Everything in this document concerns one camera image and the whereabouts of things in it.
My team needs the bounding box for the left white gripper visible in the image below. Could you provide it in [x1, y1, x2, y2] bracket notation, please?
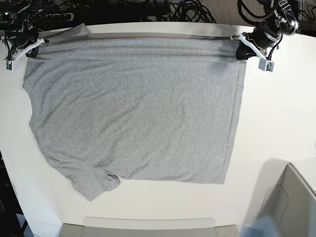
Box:
[230, 33, 267, 61]

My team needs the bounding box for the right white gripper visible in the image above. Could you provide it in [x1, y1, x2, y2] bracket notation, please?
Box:
[3, 38, 49, 61]

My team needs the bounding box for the grey T-shirt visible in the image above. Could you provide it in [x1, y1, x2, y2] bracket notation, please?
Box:
[23, 25, 246, 200]

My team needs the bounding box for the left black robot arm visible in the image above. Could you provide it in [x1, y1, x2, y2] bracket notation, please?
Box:
[231, 0, 299, 62]

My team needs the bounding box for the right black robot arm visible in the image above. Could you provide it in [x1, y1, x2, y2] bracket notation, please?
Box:
[0, 1, 49, 63]

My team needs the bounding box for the black power strip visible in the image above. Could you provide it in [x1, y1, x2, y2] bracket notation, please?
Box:
[36, 12, 75, 22]

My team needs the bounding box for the grey bin at right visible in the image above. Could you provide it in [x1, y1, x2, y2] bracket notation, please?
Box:
[257, 163, 316, 237]

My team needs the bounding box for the grey bin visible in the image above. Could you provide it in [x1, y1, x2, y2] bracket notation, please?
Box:
[59, 217, 240, 237]
[257, 163, 316, 237]

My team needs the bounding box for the blue translucent object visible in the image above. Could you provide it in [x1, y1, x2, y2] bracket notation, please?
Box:
[238, 215, 279, 237]

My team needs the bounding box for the grey bin at bottom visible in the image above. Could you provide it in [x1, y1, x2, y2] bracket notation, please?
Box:
[59, 217, 240, 237]

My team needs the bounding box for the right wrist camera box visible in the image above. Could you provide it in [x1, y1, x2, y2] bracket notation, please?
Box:
[5, 60, 18, 72]

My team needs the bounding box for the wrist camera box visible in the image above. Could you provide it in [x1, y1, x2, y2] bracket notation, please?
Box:
[5, 60, 18, 72]
[258, 58, 275, 73]

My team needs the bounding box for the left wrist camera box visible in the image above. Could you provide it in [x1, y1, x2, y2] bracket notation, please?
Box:
[258, 58, 275, 73]

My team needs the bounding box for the black cable bundle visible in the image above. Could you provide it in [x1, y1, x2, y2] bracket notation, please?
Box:
[170, 0, 218, 24]

